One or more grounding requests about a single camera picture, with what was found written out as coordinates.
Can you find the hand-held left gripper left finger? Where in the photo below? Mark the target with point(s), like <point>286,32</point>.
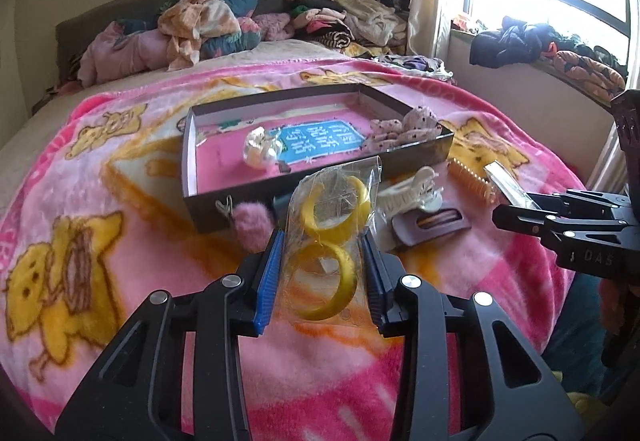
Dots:
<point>267,286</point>

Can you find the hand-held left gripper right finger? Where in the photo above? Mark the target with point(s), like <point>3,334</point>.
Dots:
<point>372,286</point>

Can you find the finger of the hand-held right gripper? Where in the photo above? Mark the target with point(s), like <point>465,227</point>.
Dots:
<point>590,202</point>
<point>580,241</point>

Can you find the pink fuzzy hair clip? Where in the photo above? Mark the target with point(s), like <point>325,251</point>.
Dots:
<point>252,226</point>

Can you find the clear bag yellow hoop earrings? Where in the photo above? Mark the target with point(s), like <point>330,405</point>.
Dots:
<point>330,221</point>

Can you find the clear plastic packet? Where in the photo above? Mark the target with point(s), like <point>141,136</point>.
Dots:
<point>510,183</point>

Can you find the mauve hair clip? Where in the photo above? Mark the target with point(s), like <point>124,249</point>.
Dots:
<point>430,226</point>

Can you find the white claw hair clip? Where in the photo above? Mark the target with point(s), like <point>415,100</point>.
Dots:
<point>410,193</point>

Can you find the orange hair comb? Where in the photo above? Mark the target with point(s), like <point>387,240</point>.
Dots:
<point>470,181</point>

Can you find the dark shallow cardboard box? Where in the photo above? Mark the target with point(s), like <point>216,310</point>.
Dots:
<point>320,173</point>

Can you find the orange black patterned cloth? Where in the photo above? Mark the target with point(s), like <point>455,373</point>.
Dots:
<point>590,71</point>

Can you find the person's dark blue trousers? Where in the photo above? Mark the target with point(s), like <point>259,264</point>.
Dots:
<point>575,321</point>

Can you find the cream pearl bow hair clip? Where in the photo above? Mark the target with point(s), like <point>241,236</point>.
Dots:
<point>260,148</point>

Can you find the pink polka dot scrunchie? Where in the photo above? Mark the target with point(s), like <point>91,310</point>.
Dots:
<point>387,136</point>
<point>420,121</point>

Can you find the dark clothes heap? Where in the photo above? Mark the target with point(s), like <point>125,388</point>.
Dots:
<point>510,41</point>

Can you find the pink printed blanket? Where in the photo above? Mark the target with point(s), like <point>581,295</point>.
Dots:
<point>140,161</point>

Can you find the purple grey clothes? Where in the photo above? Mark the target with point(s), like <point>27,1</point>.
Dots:
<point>420,63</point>

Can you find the pink knitted cloth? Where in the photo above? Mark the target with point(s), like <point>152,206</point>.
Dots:
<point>272,23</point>

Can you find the pile of mixed clothes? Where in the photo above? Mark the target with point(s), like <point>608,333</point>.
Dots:
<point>360,21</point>

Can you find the cream orange patterned cloth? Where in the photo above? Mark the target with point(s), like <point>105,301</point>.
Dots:
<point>195,26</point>

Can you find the pink garment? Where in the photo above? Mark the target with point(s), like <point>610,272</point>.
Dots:
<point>125,46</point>

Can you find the dark blue floral pillow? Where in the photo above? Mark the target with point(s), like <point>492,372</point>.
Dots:
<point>240,1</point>

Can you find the pile of clothes on bed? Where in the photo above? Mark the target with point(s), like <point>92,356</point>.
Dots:
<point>100,16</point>

